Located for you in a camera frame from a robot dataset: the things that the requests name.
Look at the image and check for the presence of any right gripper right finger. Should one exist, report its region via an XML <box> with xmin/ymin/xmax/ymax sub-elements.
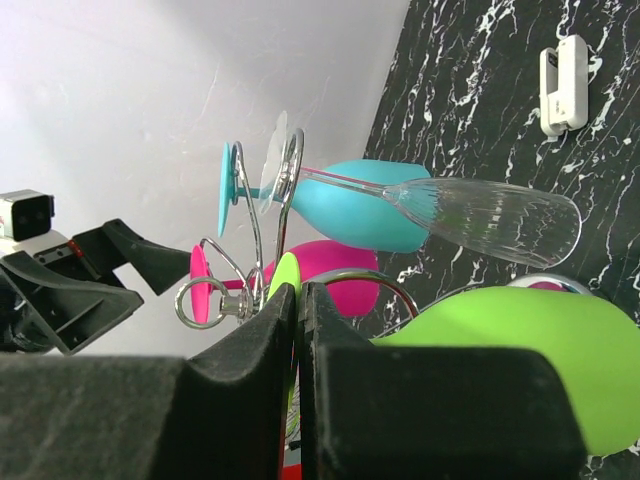
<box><xmin>299</xmin><ymin>283</ymin><xmax>586</xmax><ymax>479</ymax></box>

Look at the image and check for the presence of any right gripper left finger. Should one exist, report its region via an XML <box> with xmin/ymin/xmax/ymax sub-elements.
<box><xmin>1</xmin><ymin>284</ymin><xmax>295</xmax><ymax>479</ymax></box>

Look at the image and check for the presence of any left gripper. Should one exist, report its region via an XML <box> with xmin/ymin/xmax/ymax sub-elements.
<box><xmin>1</xmin><ymin>219</ymin><xmax>190</xmax><ymax>355</ymax></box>

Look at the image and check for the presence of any green wine glass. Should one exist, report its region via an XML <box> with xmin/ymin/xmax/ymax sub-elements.
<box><xmin>264</xmin><ymin>251</ymin><xmax>640</xmax><ymax>457</ymax></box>

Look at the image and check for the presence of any red wine glass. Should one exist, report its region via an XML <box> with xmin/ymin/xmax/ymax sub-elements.
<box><xmin>282</xmin><ymin>439</ymin><xmax>303</xmax><ymax>480</ymax></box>

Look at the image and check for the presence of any chrome wine glass rack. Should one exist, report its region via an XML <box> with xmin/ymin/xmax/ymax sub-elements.
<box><xmin>173</xmin><ymin>127</ymin><xmax>601</xmax><ymax>331</ymax></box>

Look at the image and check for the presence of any pink wine glass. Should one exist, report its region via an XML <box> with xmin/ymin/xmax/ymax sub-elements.
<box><xmin>189</xmin><ymin>239</ymin><xmax>381</xmax><ymax>324</ymax></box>

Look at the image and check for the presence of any cyan wine glass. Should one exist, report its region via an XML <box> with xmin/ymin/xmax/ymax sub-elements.
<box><xmin>216</xmin><ymin>141</ymin><xmax>432</xmax><ymax>253</ymax></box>

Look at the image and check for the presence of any clear champagne flute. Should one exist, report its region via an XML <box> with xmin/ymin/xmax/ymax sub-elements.
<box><xmin>258</xmin><ymin>112</ymin><xmax>582</xmax><ymax>269</ymax></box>

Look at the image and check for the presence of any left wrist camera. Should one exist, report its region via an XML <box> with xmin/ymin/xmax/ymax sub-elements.
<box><xmin>1</xmin><ymin>189</ymin><xmax>63</xmax><ymax>256</ymax></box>

